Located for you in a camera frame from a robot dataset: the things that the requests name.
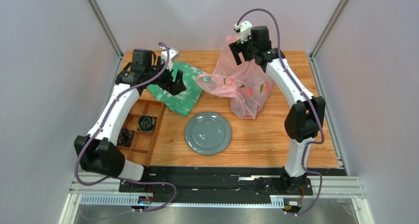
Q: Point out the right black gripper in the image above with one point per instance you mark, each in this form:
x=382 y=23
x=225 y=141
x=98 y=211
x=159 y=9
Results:
x=242 y=50

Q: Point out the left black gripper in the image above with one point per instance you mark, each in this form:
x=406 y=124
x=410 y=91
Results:
x=176 y=88

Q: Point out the pink plastic bag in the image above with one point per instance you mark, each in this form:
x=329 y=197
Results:
x=246 y=84

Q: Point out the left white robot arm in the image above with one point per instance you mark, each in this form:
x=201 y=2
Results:
x=97 y=151

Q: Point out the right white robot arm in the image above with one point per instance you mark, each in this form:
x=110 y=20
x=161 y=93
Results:
x=306 y=115

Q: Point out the green white cloth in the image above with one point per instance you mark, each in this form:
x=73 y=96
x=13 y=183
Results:
x=183 y=102

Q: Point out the dark rolled sock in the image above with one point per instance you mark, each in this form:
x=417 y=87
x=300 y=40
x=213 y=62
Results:
x=146 y=123

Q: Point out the grey round plate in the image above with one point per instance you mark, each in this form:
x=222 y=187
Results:
x=208 y=133

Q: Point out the brown wooden divided tray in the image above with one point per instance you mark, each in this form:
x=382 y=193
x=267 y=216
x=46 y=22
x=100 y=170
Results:
x=141 y=146

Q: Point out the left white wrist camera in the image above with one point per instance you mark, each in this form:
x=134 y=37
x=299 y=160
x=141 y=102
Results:
x=169 y=56

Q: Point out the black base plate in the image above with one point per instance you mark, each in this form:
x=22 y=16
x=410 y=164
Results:
x=215 y=185

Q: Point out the aluminium frame rail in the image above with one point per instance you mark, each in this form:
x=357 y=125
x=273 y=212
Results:
x=318 y=192

